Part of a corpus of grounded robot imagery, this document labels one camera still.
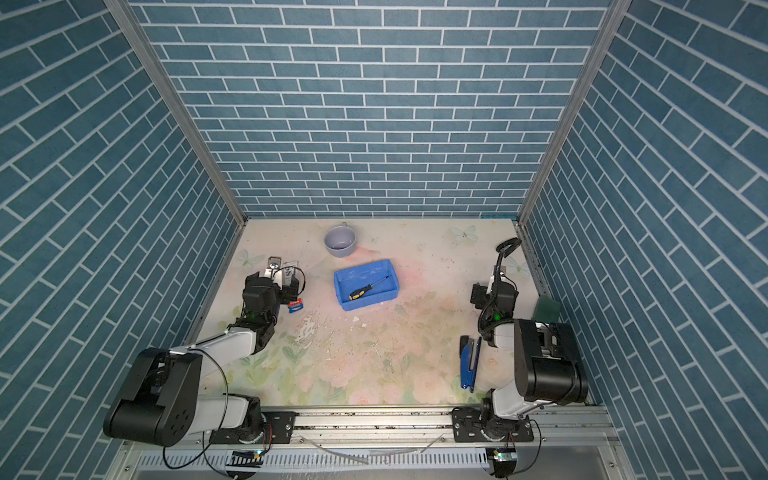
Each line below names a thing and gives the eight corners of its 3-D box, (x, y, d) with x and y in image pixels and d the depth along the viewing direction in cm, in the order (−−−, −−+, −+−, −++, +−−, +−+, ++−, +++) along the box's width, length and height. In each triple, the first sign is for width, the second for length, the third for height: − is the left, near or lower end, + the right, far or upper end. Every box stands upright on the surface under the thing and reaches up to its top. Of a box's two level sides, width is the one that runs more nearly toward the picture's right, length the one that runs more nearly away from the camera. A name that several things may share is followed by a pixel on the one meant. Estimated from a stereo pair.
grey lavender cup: (325, 261, 109) (321, 249, 104) (330, 233, 118) (328, 222, 113) (354, 261, 109) (352, 250, 104) (357, 234, 118) (355, 222, 113)
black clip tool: (501, 260, 111) (503, 256, 109) (491, 253, 113) (493, 249, 112) (520, 244, 116) (522, 240, 115) (510, 237, 119) (512, 233, 117)
